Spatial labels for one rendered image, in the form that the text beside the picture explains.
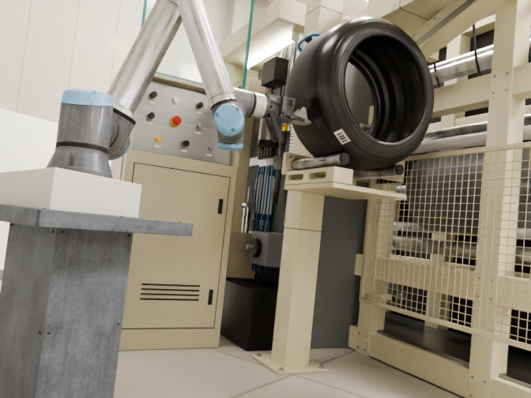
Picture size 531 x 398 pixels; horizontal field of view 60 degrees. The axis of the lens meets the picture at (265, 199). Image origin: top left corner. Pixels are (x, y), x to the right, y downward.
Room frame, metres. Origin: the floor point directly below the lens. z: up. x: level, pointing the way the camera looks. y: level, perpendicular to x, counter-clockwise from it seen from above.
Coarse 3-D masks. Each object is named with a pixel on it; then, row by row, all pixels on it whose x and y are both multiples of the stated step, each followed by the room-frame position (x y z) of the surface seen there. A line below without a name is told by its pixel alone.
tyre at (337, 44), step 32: (352, 32) 1.67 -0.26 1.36; (384, 32) 1.73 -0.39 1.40; (320, 64) 1.66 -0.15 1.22; (352, 64) 2.06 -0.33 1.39; (384, 64) 2.05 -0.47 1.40; (416, 64) 1.84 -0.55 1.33; (288, 96) 1.83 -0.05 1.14; (320, 96) 1.66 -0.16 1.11; (384, 96) 2.11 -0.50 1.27; (416, 96) 1.99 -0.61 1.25; (320, 128) 1.72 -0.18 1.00; (352, 128) 1.69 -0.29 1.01; (384, 128) 2.12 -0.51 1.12; (416, 128) 1.83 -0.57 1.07; (352, 160) 1.78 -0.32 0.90; (384, 160) 1.79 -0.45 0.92
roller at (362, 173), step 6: (378, 168) 1.94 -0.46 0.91; (384, 168) 1.91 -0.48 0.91; (390, 168) 1.88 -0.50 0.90; (396, 168) 1.85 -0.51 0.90; (402, 168) 1.86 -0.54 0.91; (354, 174) 2.08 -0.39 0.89; (360, 174) 2.04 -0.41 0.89; (366, 174) 2.01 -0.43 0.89; (372, 174) 1.98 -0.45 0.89; (378, 174) 1.94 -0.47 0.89; (384, 174) 1.92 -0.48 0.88; (390, 174) 1.89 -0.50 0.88; (396, 174) 1.86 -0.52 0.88
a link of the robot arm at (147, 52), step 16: (160, 0) 1.56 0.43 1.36; (160, 16) 1.55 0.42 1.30; (176, 16) 1.58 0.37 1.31; (144, 32) 1.55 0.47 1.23; (160, 32) 1.56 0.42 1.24; (144, 48) 1.54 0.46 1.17; (160, 48) 1.57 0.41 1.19; (128, 64) 1.54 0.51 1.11; (144, 64) 1.55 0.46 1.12; (128, 80) 1.54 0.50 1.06; (144, 80) 1.56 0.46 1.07; (112, 96) 1.53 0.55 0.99; (128, 96) 1.54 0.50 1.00; (128, 112) 1.55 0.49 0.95; (128, 128) 1.56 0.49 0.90; (128, 144) 1.63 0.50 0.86
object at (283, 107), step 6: (270, 96) 1.65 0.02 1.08; (276, 96) 1.66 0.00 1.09; (282, 96) 1.66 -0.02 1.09; (270, 102) 1.65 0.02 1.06; (276, 102) 1.66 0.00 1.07; (282, 102) 1.65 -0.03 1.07; (288, 102) 1.67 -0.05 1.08; (294, 102) 1.67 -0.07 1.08; (270, 108) 1.65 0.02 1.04; (276, 108) 1.66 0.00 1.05; (282, 108) 1.65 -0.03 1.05; (288, 108) 1.68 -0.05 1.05; (276, 114) 1.66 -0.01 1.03; (282, 114) 1.66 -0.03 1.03; (288, 114) 1.66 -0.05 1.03; (282, 120) 1.69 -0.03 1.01; (288, 120) 1.68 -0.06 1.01
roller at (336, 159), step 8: (344, 152) 1.73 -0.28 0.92; (296, 160) 2.00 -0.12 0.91; (304, 160) 1.94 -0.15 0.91; (312, 160) 1.88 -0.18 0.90; (320, 160) 1.83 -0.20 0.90; (328, 160) 1.78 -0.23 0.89; (336, 160) 1.74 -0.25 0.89; (344, 160) 1.72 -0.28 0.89; (296, 168) 2.01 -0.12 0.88; (304, 168) 1.96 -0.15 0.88
